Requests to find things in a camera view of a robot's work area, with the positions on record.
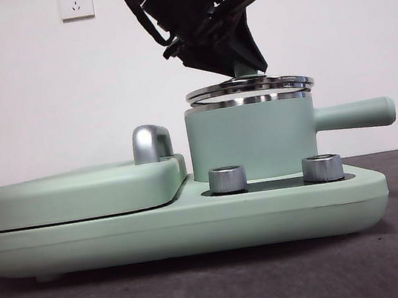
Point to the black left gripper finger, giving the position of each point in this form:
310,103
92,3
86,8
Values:
211,53
250,44

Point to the glass lid with green knob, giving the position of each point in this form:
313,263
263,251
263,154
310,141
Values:
249,87

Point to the silver control knob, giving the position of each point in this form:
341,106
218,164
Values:
227,179
322,168

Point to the mint green griddle cover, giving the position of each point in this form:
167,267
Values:
71,194

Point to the mint green cooker base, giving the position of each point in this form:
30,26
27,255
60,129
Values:
85,241

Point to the white wall socket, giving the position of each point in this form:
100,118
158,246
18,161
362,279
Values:
75,3

